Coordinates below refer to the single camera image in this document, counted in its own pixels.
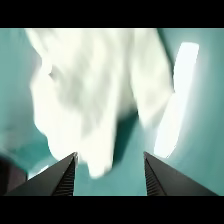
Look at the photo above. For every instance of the white T-shirt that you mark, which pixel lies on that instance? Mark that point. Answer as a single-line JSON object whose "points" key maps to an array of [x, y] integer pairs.
{"points": [[90, 96]]}

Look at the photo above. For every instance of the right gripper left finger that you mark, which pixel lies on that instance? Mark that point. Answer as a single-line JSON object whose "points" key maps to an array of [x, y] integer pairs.
{"points": [[56, 178]]}

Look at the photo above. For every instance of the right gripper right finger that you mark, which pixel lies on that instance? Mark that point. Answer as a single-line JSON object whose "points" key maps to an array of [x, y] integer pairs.
{"points": [[165, 180]]}

